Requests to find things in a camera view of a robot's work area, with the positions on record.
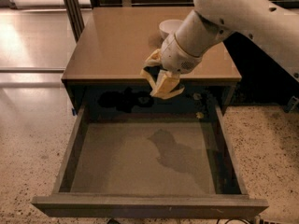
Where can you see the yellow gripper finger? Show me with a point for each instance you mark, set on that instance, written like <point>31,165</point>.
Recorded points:
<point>166,85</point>
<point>153,60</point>

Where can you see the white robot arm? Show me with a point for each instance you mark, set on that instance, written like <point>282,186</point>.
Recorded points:
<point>274,29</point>

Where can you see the dark green yellow sponge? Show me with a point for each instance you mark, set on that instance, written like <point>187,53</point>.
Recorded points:
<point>153,71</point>

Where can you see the open grey top drawer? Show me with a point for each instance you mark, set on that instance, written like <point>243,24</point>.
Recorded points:
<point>150,166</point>

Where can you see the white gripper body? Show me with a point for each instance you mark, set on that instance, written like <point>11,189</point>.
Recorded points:
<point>177,57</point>

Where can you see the white ceramic bowl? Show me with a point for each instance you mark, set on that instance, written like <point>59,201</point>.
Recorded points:
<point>169,27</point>

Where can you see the brown cabinet with glossy top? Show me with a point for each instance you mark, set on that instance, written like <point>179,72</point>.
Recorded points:
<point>114,45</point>

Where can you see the dark metal window frame post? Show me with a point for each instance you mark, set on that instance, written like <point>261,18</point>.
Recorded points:
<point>75,17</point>

